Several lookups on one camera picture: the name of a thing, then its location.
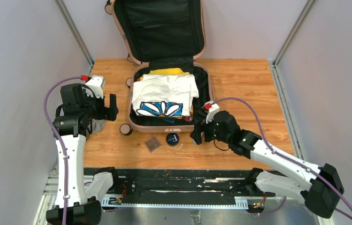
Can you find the grey cloth garment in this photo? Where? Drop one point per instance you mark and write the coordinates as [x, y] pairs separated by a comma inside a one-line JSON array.
[[97, 126]]

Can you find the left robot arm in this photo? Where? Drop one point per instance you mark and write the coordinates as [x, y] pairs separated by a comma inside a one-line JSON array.
[[75, 203]]

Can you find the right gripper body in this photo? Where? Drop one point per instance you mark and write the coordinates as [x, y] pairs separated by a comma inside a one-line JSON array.
[[211, 131]]

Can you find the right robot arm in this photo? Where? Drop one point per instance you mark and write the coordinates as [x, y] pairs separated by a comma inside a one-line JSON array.
[[318, 187]]

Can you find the aluminium frame rails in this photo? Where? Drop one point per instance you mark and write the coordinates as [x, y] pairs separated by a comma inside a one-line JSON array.
[[114, 201]]

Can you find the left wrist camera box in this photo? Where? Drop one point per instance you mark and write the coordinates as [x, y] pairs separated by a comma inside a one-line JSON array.
[[96, 85]]

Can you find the dark blue garment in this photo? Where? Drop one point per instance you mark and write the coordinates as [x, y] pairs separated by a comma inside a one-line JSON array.
[[168, 120]]

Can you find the red white tie-dye shorts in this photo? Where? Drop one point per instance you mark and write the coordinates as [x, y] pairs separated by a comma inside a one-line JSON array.
[[190, 117]]

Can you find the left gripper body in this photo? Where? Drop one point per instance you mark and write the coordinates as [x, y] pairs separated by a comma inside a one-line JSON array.
[[94, 107]]

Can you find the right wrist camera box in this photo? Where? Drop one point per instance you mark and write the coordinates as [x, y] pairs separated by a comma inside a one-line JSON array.
[[211, 108]]

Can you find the pink open suitcase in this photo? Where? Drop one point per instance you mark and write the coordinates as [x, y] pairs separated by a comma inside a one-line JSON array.
[[164, 34]]

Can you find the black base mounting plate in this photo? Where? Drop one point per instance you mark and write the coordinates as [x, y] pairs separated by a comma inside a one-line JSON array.
[[188, 187]]

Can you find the yellow garment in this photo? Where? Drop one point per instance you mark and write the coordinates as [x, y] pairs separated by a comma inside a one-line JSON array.
[[168, 71]]

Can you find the round dark blue tin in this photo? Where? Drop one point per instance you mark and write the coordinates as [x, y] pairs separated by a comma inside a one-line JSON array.
[[172, 139]]

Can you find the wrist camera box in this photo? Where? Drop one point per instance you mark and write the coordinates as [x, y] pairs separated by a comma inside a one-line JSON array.
[[211, 108], [96, 85]]

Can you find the white t-shirt blue print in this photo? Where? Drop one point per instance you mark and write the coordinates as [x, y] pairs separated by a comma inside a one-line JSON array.
[[168, 96]]

